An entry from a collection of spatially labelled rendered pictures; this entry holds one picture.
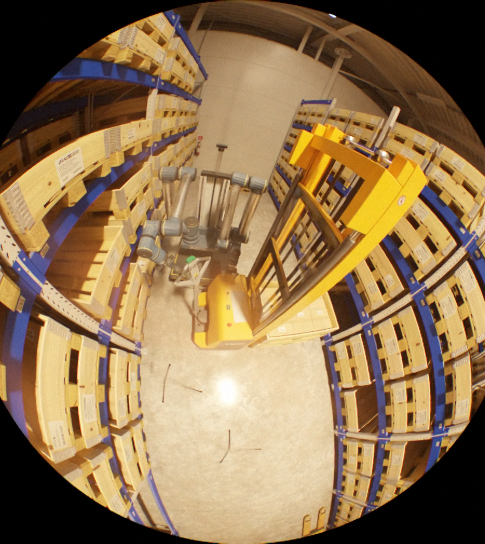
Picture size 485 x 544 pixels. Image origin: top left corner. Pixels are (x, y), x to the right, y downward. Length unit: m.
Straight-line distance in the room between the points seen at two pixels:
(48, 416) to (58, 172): 1.15
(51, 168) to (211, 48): 6.33
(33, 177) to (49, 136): 1.68
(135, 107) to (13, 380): 2.64
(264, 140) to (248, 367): 6.57
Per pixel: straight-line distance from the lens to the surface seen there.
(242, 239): 2.18
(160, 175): 1.67
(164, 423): 2.68
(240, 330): 1.67
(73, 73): 1.25
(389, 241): 2.43
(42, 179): 0.95
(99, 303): 1.38
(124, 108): 2.65
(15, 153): 2.30
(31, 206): 0.91
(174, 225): 1.08
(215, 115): 6.23
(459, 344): 2.25
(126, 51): 1.59
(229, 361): 2.50
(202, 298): 2.33
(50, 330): 1.03
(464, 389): 2.44
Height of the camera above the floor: 2.46
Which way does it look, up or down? 52 degrees down
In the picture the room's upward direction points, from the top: 23 degrees clockwise
